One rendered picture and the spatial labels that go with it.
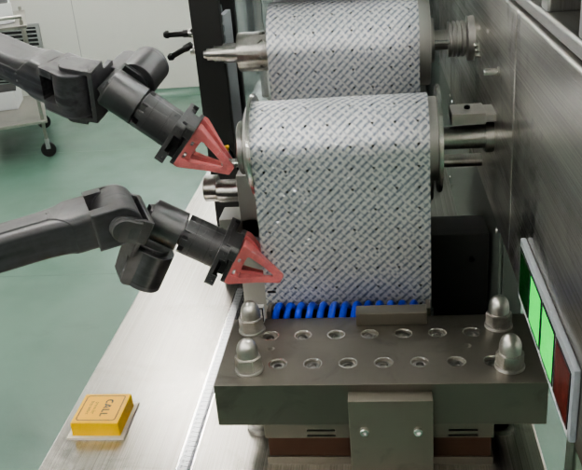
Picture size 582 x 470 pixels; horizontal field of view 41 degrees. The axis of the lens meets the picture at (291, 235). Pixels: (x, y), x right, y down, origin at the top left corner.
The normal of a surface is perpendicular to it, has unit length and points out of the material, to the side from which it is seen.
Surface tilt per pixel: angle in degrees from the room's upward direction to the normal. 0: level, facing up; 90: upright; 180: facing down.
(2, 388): 0
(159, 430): 0
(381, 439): 90
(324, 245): 90
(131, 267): 101
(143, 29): 90
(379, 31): 67
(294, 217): 90
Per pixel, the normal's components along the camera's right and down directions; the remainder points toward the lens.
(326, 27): -0.12, -0.19
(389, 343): -0.08, -0.91
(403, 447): -0.10, 0.41
